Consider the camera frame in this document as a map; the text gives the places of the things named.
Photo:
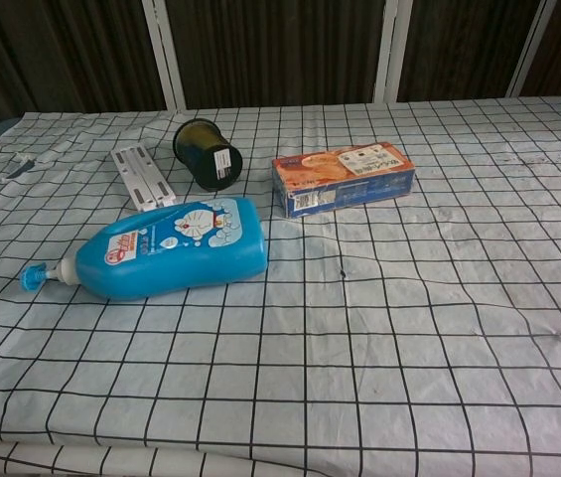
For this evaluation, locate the blue cartoon pump bottle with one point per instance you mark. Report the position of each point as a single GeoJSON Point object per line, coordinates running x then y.
{"type": "Point", "coordinates": [176, 248]}

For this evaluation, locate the orange and blue carton box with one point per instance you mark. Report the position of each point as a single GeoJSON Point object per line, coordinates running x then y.
{"type": "Point", "coordinates": [344, 179]}

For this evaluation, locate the black cylindrical can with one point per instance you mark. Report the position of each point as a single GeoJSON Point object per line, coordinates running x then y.
{"type": "Point", "coordinates": [209, 154]}

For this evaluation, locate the white black-grid tablecloth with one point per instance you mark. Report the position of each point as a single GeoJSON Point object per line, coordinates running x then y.
{"type": "Point", "coordinates": [359, 323]}

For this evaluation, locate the white folding metal stand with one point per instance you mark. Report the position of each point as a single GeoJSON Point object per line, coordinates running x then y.
{"type": "Point", "coordinates": [142, 175]}

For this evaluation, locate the dark curtain panels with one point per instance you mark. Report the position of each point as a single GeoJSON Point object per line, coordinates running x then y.
{"type": "Point", "coordinates": [280, 49]}

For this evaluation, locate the small white and blue tool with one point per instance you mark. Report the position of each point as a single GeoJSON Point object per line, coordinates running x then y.
{"type": "Point", "coordinates": [18, 168]}

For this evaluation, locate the white partition frame post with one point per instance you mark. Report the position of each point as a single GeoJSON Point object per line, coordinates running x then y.
{"type": "Point", "coordinates": [391, 49]}
{"type": "Point", "coordinates": [528, 49]}
{"type": "Point", "coordinates": [163, 54]}

